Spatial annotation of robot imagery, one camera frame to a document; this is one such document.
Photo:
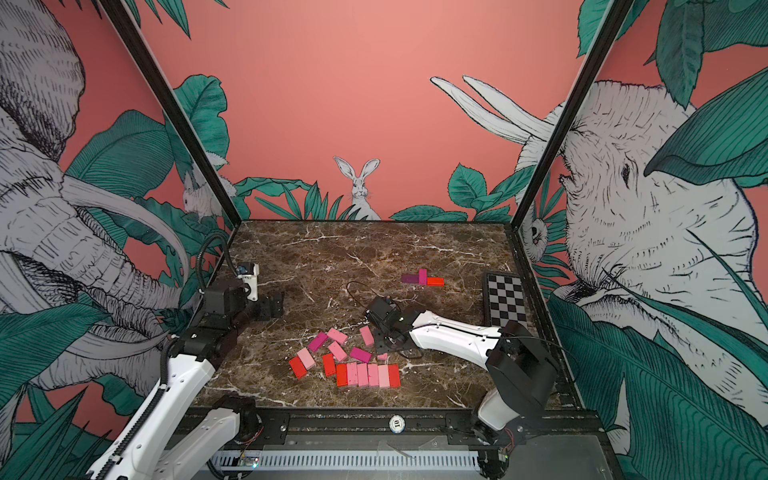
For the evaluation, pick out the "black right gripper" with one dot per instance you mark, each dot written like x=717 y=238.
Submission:
x=379 y=345

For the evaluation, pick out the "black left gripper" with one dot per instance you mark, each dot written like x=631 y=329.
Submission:
x=268 y=311

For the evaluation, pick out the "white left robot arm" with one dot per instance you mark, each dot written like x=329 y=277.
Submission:
x=187 y=364

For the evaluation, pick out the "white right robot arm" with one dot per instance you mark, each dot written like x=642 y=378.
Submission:
x=520 y=365

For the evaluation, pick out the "pink row block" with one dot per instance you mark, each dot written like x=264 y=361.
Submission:
x=352 y=374
x=362 y=375
x=373 y=375
x=383 y=376

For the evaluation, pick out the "red row block right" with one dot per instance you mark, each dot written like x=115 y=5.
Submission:
x=394 y=376

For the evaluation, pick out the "red row block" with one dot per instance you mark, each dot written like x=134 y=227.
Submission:
x=341 y=375
x=394 y=376

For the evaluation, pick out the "pink block top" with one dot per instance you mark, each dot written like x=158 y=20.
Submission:
x=337 y=336

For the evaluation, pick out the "red row block left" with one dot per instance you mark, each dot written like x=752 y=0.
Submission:
x=341 y=375

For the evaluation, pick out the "checkerboard calibration plate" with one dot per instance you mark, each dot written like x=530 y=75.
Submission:
x=503 y=299

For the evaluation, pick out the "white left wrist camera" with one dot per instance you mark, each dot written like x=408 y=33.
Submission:
x=248 y=273

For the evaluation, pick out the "black front frame rail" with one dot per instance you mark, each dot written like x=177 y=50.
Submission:
x=456 y=426

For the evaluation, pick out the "white slotted cable duct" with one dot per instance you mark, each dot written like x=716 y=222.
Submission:
x=360 y=460

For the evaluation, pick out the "black left corner frame post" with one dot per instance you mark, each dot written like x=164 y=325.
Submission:
x=130 y=35

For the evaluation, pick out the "black corner frame post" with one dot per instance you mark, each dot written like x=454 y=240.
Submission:
x=130 y=35
x=612 y=22

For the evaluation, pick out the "black right corner frame post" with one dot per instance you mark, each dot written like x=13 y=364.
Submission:
x=612 y=22

